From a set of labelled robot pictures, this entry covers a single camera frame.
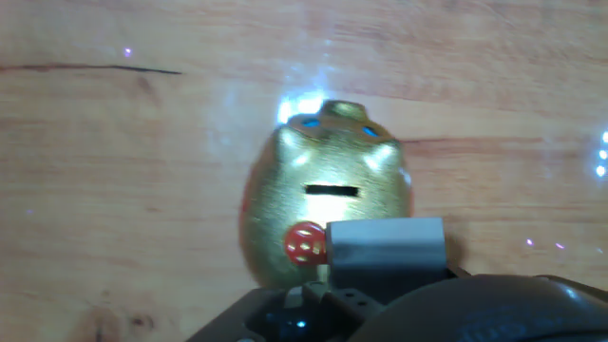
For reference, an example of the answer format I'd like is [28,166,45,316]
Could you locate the plain wooden cube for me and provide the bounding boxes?
[325,217,450,305]

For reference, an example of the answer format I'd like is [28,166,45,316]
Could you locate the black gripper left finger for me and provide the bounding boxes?
[184,279,386,342]

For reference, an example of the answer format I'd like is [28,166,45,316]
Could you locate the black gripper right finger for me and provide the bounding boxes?
[446,264,474,281]

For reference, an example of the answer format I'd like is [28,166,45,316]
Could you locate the gold piggy bank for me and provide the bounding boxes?
[238,99,414,291]

